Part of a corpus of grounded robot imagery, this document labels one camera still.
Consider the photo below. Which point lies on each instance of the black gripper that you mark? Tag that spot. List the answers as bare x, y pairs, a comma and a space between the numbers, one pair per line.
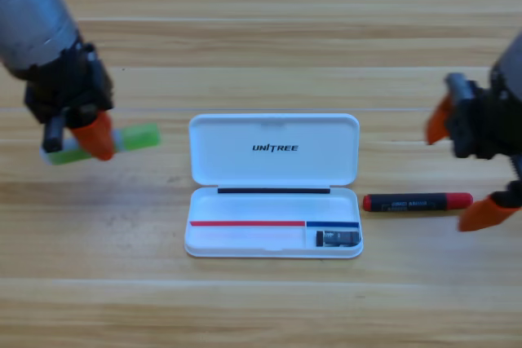
69, 87
485, 128

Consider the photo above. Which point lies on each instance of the green translucent highlighter pen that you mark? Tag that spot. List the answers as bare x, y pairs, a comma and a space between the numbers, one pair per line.
138, 136

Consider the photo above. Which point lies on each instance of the red and black marker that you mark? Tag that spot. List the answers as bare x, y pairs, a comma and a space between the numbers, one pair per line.
416, 202

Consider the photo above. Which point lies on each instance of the black eraser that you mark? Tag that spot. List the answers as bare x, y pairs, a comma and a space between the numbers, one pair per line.
338, 238

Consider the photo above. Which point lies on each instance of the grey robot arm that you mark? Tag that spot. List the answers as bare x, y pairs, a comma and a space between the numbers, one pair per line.
28, 18
513, 67

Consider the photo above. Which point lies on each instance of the white Unitree pencil case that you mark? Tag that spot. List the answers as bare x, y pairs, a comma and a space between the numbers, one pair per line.
244, 168

